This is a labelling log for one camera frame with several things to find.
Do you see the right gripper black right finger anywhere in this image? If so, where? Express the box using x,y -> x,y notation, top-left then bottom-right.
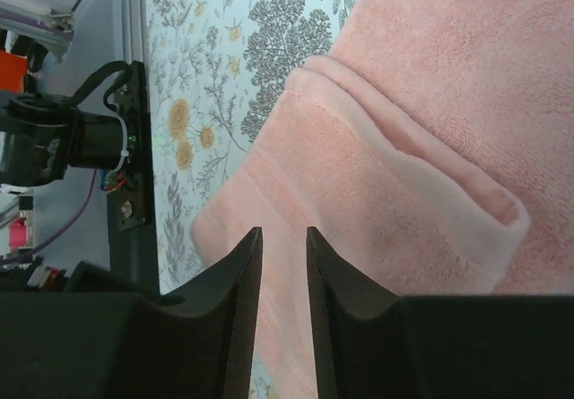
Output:
306,227 -> 573,398

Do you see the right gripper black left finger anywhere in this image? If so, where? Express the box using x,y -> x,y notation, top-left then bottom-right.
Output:
1,228 -> 263,398

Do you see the pink towel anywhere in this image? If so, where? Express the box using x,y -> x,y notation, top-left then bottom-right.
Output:
191,0 -> 573,398

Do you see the floral table mat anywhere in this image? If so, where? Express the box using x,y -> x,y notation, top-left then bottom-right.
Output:
145,0 -> 357,292

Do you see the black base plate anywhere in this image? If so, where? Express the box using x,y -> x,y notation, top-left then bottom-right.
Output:
107,61 -> 160,293

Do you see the aluminium frame rail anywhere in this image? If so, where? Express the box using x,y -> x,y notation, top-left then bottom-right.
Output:
121,0 -> 146,62

